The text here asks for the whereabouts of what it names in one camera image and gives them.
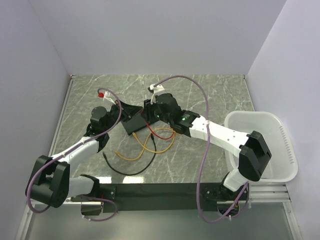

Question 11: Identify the yellow ethernet cable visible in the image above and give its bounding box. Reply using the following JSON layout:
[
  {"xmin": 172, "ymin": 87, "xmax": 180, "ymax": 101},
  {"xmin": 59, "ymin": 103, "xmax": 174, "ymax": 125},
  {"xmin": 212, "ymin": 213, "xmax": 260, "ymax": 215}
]
[{"xmin": 132, "ymin": 127, "xmax": 176, "ymax": 154}]

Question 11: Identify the white plastic bin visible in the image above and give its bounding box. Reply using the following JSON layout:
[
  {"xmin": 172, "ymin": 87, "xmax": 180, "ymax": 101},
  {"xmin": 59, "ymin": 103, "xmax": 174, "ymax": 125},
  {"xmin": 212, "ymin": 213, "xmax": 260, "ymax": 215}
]
[{"xmin": 224, "ymin": 110, "xmax": 299, "ymax": 184}]

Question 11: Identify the black network switch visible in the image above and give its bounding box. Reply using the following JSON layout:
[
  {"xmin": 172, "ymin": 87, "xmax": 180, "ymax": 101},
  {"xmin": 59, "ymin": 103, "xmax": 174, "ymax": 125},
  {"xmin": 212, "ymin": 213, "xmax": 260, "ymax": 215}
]
[{"xmin": 121, "ymin": 112, "xmax": 147, "ymax": 136}]

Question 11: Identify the red ethernet cable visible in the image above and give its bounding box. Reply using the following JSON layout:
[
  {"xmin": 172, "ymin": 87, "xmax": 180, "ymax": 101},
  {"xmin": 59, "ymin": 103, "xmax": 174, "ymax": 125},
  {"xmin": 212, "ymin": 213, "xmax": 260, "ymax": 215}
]
[{"xmin": 144, "ymin": 119, "xmax": 176, "ymax": 140}]

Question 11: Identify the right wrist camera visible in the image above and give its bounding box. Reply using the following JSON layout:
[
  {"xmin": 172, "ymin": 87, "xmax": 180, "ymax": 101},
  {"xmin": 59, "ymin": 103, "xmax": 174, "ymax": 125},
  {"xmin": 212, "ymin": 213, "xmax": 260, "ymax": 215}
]
[{"xmin": 148, "ymin": 84, "xmax": 165, "ymax": 104}]

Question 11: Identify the black ethernet cable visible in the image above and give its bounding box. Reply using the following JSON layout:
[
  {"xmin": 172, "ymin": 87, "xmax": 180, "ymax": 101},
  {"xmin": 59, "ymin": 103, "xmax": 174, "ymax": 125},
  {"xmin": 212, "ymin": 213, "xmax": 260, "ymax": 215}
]
[{"xmin": 102, "ymin": 133, "xmax": 158, "ymax": 176}]

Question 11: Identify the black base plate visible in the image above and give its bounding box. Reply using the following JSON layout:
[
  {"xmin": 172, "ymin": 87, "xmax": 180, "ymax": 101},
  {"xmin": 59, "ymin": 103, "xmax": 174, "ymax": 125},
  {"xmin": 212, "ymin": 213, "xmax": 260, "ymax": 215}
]
[{"xmin": 71, "ymin": 182, "xmax": 241, "ymax": 212}]

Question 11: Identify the aluminium rail frame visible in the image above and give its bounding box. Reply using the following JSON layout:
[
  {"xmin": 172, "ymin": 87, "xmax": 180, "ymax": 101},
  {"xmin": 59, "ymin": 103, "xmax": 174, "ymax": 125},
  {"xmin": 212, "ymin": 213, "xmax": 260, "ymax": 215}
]
[{"xmin": 24, "ymin": 74, "xmax": 293, "ymax": 240}]

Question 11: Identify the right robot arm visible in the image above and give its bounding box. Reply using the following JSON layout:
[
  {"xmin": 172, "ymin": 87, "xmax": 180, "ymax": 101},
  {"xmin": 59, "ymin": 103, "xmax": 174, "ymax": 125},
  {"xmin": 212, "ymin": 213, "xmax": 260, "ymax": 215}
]
[{"xmin": 141, "ymin": 93, "xmax": 272, "ymax": 200}]

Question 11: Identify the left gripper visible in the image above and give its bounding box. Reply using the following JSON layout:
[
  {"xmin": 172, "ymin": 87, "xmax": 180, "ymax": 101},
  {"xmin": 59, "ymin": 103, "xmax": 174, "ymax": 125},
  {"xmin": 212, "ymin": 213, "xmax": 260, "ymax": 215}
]
[{"xmin": 103, "ymin": 98, "xmax": 143, "ymax": 133}]

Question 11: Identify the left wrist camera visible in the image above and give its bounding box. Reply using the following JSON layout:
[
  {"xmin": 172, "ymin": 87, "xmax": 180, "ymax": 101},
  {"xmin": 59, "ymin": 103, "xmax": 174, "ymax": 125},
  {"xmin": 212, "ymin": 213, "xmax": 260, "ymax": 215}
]
[{"xmin": 97, "ymin": 91, "xmax": 116, "ymax": 104}]

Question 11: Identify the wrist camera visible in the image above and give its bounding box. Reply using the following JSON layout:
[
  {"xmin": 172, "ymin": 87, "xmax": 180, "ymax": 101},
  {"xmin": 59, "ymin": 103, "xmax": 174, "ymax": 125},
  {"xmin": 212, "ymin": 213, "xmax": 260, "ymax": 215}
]
[
  {"xmin": 97, "ymin": 91, "xmax": 116, "ymax": 104},
  {"xmin": 148, "ymin": 84, "xmax": 165, "ymax": 104}
]

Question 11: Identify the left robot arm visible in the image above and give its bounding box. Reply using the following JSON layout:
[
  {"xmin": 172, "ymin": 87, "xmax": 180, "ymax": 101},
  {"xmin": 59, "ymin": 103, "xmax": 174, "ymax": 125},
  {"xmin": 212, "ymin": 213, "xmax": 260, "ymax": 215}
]
[{"xmin": 25, "ymin": 101, "xmax": 143, "ymax": 208}]

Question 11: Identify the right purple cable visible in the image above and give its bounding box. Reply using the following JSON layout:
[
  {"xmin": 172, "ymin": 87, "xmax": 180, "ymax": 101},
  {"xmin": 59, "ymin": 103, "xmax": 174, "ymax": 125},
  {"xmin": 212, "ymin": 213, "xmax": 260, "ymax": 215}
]
[{"xmin": 152, "ymin": 74, "xmax": 251, "ymax": 224}]

